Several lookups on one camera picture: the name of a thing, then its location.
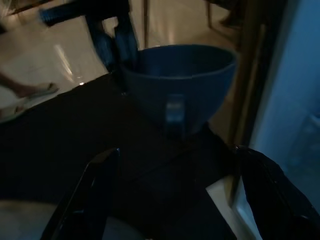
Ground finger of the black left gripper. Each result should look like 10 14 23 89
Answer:
113 16 139 68
86 19 116 74

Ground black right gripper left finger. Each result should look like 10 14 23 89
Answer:
44 147 121 240

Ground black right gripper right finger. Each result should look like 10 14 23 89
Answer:
234 146 320 240

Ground blue plastic bowl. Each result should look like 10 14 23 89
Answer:
120 43 238 140

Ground grey two-door fridge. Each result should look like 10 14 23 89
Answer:
234 0 320 240

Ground black floor mat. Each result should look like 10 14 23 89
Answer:
0 72 251 240

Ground person's foot in sandal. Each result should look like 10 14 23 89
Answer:
0 72 60 124

